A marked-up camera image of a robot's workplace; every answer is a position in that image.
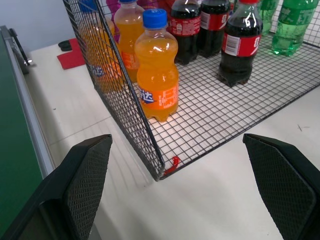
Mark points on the small black object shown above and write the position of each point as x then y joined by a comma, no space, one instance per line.
64,45

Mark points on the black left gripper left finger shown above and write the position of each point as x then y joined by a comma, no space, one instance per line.
75,195

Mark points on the magenta drink bottle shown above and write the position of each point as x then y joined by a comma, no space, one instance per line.
111,7

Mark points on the green soda bottle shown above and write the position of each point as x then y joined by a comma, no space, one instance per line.
267,15
291,27

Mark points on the red cloth mat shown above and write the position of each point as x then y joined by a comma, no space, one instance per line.
72,57

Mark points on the black metal support bracket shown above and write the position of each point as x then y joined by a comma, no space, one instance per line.
21,48

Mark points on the green conveyor belt silver frame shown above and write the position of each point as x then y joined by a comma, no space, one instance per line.
15,112

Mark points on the cola bottle red label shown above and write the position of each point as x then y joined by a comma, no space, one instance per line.
240,50
186,32
212,27

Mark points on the red snack package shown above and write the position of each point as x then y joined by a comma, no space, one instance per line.
166,7

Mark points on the red twist tie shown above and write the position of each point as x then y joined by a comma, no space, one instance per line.
174,165

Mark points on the orange soda bottle blue cap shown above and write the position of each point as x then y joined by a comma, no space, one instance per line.
100,50
156,75
127,37

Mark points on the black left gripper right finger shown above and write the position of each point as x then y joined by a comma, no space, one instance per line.
285,185

